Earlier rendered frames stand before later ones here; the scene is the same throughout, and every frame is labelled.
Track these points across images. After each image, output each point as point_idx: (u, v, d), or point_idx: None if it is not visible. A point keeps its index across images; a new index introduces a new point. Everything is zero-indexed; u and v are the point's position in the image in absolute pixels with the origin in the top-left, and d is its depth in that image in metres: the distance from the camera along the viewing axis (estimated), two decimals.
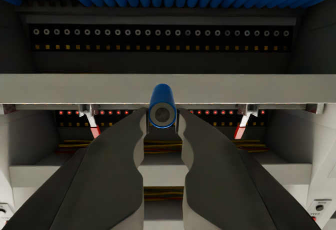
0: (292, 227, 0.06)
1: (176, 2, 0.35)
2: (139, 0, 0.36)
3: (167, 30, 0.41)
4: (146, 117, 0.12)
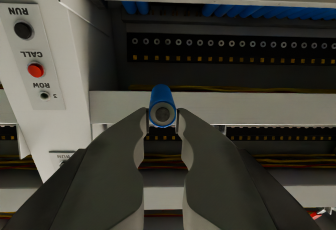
0: (292, 227, 0.06)
1: (304, 15, 0.33)
2: None
3: (273, 42, 0.39)
4: (146, 117, 0.12)
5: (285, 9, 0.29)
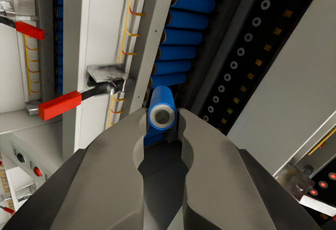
0: (292, 227, 0.06)
1: None
2: (204, 13, 0.25)
3: None
4: (146, 117, 0.12)
5: (186, 2, 0.21)
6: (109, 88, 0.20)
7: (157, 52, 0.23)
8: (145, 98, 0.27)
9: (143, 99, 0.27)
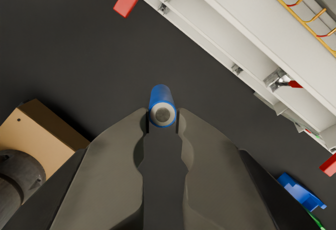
0: (292, 227, 0.06)
1: None
2: None
3: None
4: (146, 117, 0.12)
5: None
6: None
7: None
8: None
9: None
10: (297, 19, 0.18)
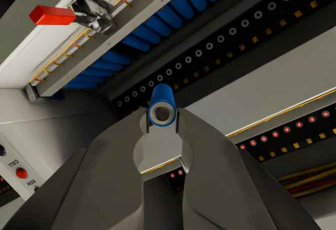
0: (292, 227, 0.06)
1: None
2: (193, 7, 0.29)
3: (243, 21, 0.31)
4: (146, 117, 0.12)
5: None
6: (96, 24, 0.20)
7: None
8: None
9: None
10: None
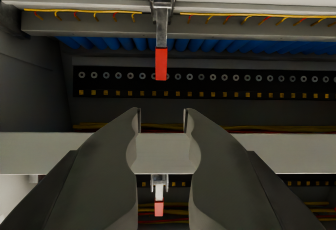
0: None
1: (255, 48, 0.31)
2: None
3: (235, 75, 0.36)
4: (137, 117, 0.12)
5: (229, 42, 0.27)
6: (163, 11, 0.19)
7: None
8: None
9: None
10: (294, 16, 0.22)
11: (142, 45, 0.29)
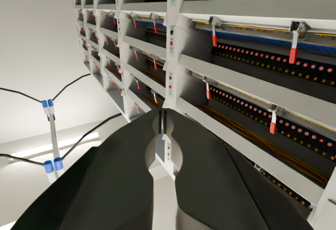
0: (281, 221, 0.06)
1: None
2: None
3: None
4: (159, 118, 0.12)
5: None
6: None
7: None
8: None
9: None
10: None
11: None
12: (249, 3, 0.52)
